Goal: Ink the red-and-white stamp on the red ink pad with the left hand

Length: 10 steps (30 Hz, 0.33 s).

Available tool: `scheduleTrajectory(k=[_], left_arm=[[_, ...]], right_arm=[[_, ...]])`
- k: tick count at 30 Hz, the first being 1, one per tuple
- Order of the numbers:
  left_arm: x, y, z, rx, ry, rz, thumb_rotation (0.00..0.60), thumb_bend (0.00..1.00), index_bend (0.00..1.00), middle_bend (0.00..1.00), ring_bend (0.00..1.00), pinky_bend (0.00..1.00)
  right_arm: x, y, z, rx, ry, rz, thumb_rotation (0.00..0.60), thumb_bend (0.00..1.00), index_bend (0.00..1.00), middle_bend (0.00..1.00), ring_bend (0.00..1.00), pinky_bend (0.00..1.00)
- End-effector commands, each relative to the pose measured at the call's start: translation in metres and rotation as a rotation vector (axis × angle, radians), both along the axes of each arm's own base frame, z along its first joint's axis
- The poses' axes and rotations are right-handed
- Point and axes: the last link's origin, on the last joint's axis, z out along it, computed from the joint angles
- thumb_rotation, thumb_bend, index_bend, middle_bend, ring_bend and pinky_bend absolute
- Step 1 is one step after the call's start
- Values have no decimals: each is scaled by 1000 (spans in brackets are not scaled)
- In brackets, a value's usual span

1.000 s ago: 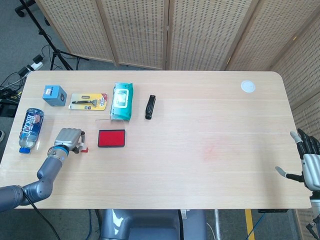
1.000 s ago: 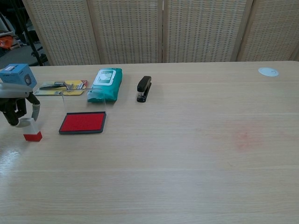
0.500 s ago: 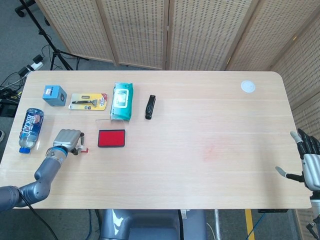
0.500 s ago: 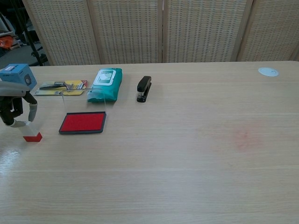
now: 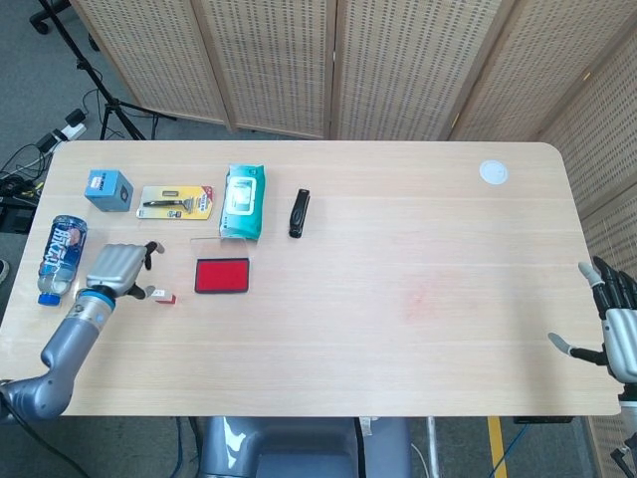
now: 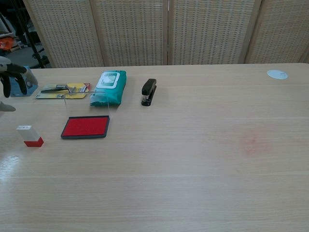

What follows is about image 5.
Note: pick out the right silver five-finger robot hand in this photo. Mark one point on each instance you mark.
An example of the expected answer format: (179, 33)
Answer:
(621, 346)

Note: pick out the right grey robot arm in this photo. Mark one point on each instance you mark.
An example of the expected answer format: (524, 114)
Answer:
(628, 428)

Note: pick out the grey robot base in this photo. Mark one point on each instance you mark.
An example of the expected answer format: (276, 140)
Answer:
(298, 448)

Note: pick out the small red white eraser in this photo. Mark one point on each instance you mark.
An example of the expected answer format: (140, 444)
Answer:
(164, 297)

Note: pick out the razor in yellow blister pack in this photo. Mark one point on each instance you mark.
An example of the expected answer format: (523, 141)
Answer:
(174, 202)

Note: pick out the black office chair base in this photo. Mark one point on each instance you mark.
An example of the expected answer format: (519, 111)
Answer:
(39, 22)

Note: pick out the black stapler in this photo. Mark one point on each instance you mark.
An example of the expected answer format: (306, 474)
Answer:
(299, 214)

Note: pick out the blue label water bottle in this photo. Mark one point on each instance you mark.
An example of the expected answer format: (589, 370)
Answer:
(61, 259)

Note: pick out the wooden folding screen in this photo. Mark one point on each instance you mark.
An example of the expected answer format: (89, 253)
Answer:
(274, 60)

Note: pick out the dark shoe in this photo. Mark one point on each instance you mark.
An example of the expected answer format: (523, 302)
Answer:
(3, 271)

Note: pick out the teal wet wipes pack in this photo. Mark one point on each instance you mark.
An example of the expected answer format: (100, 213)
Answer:
(242, 204)

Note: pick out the white power strip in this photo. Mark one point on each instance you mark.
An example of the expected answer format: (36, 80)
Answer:
(67, 133)

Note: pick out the red ink pad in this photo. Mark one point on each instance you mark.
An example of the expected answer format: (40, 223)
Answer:
(222, 275)

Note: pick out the black tripod stand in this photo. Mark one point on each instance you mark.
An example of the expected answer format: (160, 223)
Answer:
(108, 107)

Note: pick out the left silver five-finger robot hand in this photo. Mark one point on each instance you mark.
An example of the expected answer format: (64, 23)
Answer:
(114, 269)

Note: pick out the clear ink pad lid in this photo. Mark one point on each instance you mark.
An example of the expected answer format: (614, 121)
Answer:
(219, 246)

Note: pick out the blue cube box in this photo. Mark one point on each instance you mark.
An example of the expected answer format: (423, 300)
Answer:
(107, 191)

